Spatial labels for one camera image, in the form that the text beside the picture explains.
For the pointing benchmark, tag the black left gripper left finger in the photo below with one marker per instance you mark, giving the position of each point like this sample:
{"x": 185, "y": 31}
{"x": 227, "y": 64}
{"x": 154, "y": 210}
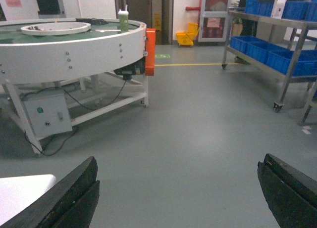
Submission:
{"x": 70, "y": 203}

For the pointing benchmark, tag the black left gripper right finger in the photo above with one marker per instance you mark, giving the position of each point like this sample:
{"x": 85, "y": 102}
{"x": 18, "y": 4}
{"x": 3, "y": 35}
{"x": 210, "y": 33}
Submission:
{"x": 290, "y": 194}

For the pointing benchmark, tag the grey control box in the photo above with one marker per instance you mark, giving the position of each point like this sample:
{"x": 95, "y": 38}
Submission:
{"x": 48, "y": 113}

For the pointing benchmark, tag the white table corner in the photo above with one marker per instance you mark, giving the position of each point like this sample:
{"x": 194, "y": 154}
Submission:
{"x": 17, "y": 193}

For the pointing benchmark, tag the white round rotary table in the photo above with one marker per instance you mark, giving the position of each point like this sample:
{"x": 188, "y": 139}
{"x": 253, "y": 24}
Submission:
{"x": 98, "y": 67}

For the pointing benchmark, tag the blue bin on cart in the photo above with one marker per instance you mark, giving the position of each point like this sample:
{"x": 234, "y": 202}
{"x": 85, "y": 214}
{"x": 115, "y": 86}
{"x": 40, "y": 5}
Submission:
{"x": 305, "y": 66}

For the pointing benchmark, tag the orange guard panel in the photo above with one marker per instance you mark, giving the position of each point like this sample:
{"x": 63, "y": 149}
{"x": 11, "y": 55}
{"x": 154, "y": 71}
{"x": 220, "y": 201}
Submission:
{"x": 150, "y": 49}

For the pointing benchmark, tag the yellow mop bucket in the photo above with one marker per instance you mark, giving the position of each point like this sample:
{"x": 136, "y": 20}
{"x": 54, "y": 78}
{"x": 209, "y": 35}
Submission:
{"x": 186, "y": 38}

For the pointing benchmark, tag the green drink cup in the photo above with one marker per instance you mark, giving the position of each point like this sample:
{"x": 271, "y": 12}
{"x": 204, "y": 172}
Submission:
{"x": 123, "y": 16}

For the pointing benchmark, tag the yellow wet floor sign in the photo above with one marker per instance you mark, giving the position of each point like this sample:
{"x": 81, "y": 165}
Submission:
{"x": 157, "y": 21}

